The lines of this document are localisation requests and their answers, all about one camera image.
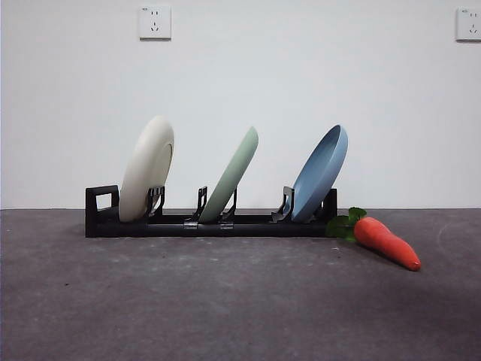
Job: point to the green plate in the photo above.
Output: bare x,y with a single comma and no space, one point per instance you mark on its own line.
229,176

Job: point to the orange carrot with green leaves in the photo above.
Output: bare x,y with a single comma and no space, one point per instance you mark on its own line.
387,240

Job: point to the black plate rack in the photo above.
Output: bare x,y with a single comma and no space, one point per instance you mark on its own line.
263,229

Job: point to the blue plate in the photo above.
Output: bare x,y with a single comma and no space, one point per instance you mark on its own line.
319,176

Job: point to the cream plate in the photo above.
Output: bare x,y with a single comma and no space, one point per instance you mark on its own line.
146,169

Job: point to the white wall socket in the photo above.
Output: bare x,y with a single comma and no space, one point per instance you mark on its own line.
469,24
155,22

